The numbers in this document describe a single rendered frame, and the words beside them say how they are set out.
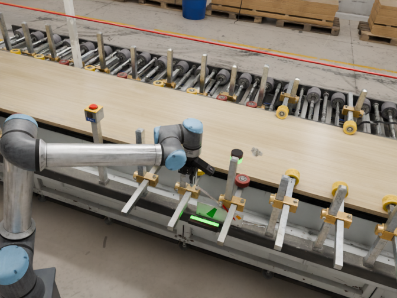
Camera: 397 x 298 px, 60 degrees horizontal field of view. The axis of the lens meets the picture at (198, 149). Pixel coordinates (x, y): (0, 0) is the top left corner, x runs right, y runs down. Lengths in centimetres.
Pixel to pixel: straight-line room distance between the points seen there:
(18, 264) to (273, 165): 136
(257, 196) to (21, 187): 123
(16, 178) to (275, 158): 136
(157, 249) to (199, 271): 36
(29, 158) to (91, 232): 161
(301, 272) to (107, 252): 137
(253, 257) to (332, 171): 82
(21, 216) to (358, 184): 170
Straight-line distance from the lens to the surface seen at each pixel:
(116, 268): 261
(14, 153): 132
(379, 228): 181
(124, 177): 230
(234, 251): 250
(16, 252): 171
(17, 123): 141
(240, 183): 187
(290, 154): 216
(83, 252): 273
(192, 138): 150
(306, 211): 206
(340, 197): 168
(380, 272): 201
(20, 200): 161
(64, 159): 131
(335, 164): 219
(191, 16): 731
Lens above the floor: 216
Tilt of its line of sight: 38 degrees down
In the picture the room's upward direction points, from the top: 4 degrees clockwise
